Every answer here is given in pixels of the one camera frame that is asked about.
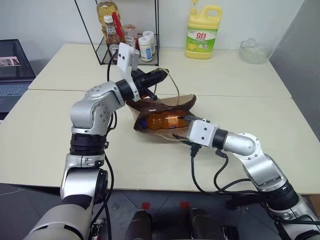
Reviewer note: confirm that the dark laptop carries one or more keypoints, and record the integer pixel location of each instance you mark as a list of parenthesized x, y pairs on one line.
[(12, 67)]

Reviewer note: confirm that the orange soda bottle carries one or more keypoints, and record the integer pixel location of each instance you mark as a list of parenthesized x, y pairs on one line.
[(162, 121)]

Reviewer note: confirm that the red squeeze ketchup bottle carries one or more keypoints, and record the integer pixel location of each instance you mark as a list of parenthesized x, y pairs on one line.
[(130, 36)]

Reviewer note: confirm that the yellow detergent bottle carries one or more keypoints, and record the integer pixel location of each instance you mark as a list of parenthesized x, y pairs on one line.
[(201, 42)]

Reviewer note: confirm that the brown cardboard piece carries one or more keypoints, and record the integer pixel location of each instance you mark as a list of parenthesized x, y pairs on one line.
[(314, 203)]

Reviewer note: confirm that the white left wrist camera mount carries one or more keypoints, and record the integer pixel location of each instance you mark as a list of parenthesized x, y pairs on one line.
[(126, 58)]

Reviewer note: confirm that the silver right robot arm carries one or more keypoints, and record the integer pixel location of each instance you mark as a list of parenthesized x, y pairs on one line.
[(252, 150)]

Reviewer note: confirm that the dark rounded shape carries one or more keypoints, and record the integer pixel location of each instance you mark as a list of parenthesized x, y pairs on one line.
[(138, 226), (203, 225)]

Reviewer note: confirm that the cooking oil bottle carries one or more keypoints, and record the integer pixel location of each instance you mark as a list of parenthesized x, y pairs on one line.
[(106, 11)]

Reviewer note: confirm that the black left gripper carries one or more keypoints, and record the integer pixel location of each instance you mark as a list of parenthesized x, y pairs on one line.
[(143, 81)]

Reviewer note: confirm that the glass ketchup bottle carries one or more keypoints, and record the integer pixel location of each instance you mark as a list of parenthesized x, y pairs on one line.
[(111, 37)]

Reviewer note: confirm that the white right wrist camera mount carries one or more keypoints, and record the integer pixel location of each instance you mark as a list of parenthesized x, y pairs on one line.
[(202, 133)]

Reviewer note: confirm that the clear glass bowl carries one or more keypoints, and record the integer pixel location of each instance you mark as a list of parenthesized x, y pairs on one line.
[(255, 53)]

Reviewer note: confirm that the brown paper bag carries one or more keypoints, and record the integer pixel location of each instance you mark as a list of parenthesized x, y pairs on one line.
[(160, 103)]

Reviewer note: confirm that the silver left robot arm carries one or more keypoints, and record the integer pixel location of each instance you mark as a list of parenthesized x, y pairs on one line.
[(85, 140)]

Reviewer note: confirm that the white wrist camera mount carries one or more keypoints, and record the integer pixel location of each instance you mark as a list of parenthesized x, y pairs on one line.
[(202, 133), (126, 58)]

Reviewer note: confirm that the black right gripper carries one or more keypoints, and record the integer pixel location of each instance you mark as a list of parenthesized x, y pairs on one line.
[(197, 118)]

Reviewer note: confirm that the white seasoning jar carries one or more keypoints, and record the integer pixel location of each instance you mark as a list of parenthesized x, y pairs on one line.
[(146, 51), (150, 35)]

